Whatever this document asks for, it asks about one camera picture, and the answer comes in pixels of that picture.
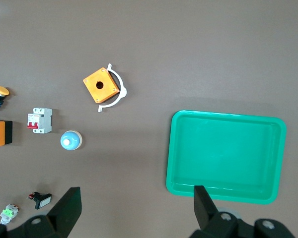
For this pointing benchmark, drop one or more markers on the blue dome lamp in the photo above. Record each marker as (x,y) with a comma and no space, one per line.
(70,138)

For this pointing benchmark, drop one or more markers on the black rectangular indicator light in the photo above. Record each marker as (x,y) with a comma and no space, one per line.
(42,201)

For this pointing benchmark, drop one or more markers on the yellow mushroom push button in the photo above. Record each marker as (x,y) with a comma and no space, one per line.
(2,90)

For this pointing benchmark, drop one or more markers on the white pipe clamp with stud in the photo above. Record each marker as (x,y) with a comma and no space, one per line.
(124,92)

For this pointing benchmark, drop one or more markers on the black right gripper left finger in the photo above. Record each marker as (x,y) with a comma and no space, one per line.
(62,213)

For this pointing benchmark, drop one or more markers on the orange button box with hole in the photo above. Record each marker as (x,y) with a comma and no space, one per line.
(107,92)

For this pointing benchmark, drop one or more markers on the white circuit breaker red switches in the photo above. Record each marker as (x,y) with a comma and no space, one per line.
(43,121)

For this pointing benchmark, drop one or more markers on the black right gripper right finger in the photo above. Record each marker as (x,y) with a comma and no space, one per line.
(206,213)

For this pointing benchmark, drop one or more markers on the green plastic tray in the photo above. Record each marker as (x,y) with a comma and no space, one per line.
(226,153)

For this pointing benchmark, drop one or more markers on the green and white switch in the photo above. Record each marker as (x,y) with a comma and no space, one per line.
(8,213)

